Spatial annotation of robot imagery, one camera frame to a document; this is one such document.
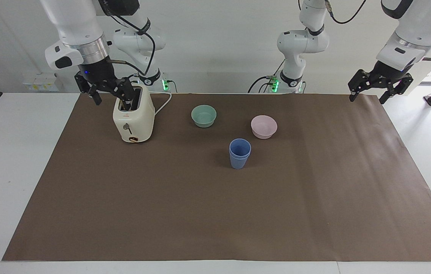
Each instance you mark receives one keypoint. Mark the green bowl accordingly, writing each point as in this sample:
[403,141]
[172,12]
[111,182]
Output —
[204,118]

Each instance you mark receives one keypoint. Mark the pink bowl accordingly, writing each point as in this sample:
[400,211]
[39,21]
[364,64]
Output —
[264,129]

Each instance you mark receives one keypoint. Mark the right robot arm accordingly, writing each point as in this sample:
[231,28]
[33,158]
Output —
[74,23]

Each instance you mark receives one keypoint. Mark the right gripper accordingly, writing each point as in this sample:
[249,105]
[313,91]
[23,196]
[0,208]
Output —
[98,72]

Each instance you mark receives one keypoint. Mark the cream toaster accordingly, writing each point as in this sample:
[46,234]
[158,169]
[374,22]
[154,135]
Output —
[135,123]

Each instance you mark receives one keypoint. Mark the white socket strip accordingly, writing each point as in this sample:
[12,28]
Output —
[40,83]

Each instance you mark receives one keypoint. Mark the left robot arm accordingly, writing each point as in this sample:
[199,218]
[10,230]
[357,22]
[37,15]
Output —
[417,23]

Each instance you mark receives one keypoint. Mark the blue cup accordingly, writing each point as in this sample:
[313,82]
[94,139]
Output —
[240,146]
[239,163]

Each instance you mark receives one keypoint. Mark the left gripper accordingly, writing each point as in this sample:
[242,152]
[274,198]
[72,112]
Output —
[386,73]

